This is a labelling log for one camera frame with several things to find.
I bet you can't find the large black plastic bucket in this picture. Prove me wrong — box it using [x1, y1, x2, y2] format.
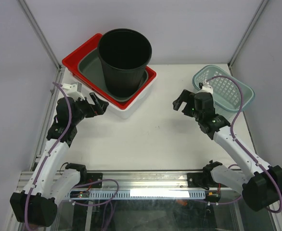
[97, 28, 152, 97]

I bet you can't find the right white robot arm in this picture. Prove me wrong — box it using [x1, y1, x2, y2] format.
[173, 90, 282, 211]

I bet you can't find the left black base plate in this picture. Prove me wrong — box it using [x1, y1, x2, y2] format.
[74, 172, 103, 189]

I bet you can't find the left aluminium frame post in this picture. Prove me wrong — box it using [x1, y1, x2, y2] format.
[17, 0, 62, 70]

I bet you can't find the red plastic tray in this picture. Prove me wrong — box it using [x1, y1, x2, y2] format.
[62, 33, 156, 109]

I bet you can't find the aluminium mounting rail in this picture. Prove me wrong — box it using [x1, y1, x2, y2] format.
[16, 170, 201, 190]

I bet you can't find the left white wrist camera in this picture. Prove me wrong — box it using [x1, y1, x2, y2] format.
[62, 82, 86, 101]

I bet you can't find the white plastic bin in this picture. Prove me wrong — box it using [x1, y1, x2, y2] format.
[69, 72, 157, 119]

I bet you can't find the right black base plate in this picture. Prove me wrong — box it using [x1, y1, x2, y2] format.
[186, 172, 218, 190]

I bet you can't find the aluminium frame post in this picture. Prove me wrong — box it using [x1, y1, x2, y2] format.
[17, 0, 62, 70]
[228, 0, 270, 68]

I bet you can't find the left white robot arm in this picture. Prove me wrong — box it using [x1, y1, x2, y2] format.
[10, 92, 109, 227]

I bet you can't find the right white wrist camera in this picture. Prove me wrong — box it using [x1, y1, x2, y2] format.
[198, 81, 214, 95]

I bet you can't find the grey plastic tray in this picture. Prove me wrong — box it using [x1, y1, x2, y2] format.
[78, 48, 137, 102]

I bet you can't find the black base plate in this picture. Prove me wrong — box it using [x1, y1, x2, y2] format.
[74, 172, 103, 189]
[186, 172, 218, 190]

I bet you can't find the teal perforated plastic basket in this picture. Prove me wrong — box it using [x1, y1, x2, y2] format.
[192, 65, 255, 114]

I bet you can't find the white slotted cable duct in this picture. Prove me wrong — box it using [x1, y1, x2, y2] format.
[61, 190, 206, 200]

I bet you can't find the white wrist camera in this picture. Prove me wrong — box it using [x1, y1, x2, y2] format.
[62, 82, 86, 101]
[198, 81, 214, 95]

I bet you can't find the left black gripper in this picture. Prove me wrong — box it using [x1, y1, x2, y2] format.
[71, 92, 109, 125]

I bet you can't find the right aluminium frame post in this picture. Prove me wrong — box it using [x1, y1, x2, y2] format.
[228, 0, 270, 68]

